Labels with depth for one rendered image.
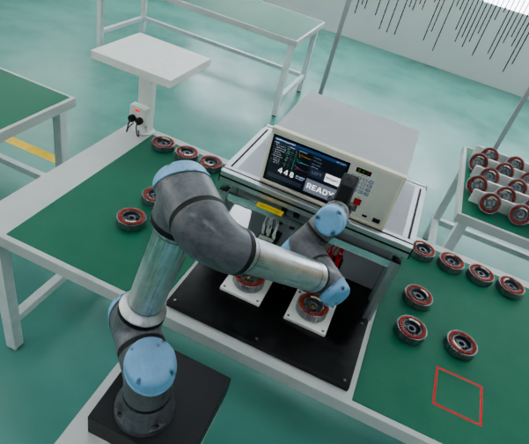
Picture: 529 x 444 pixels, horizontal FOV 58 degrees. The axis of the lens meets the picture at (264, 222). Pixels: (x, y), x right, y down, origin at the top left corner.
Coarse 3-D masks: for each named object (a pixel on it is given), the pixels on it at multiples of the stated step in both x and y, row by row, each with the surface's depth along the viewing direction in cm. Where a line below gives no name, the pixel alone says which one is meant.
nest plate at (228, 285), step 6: (228, 276) 170; (228, 282) 168; (270, 282) 172; (222, 288) 165; (228, 288) 165; (234, 288) 166; (264, 288) 169; (234, 294) 165; (240, 294) 164; (246, 294) 165; (252, 294) 166; (258, 294) 166; (264, 294) 167; (246, 300) 164; (252, 300) 163; (258, 300) 164; (258, 306) 163
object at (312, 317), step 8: (304, 296) 165; (312, 296) 166; (296, 304) 165; (304, 304) 163; (312, 304) 165; (320, 304) 165; (304, 312) 160; (312, 312) 160; (320, 312) 161; (312, 320) 160; (320, 320) 161
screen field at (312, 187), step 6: (306, 180) 154; (306, 186) 155; (312, 186) 155; (318, 186) 154; (324, 186) 153; (312, 192) 156; (318, 192) 155; (324, 192) 154; (330, 192) 153; (324, 198) 155
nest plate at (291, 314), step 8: (296, 296) 169; (288, 312) 163; (296, 312) 164; (328, 312) 167; (288, 320) 161; (296, 320) 161; (304, 320) 162; (328, 320) 164; (312, 328) 160; (320, 328) 160
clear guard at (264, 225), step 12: (240, 204) 157; (252, 204) 158; (276, 204) 161; (240, 216) 152; (252, 216) 153; (264, 216) 154; (276, 216) 156; (288, 216) 157; (300, 216) 159; (252, 228) 148; (264, 228) 150; (276, 228) 151; (288, 228) 152; (264, 240) 145; (276, 240) 146
